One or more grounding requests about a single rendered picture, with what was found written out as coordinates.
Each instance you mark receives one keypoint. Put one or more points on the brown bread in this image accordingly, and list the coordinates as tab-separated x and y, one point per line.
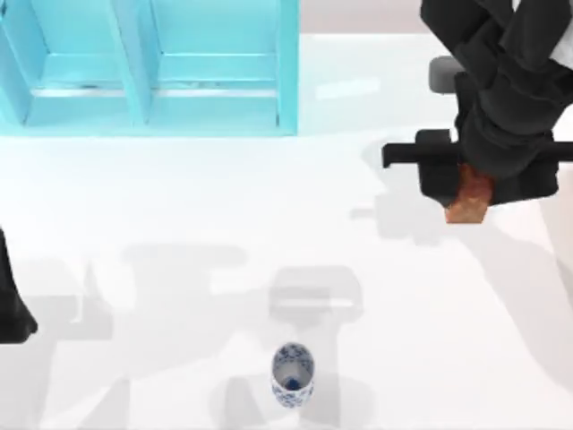
471	201

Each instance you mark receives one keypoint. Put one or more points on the pale grey rounded box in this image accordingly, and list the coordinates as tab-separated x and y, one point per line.
441	76

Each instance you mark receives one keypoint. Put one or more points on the blue and white cup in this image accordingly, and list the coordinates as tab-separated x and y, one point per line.
292	380

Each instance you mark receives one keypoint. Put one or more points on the light blue rack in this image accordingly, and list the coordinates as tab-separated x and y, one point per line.
215	67

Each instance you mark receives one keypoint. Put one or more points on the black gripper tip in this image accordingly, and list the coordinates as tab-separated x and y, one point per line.
15	304

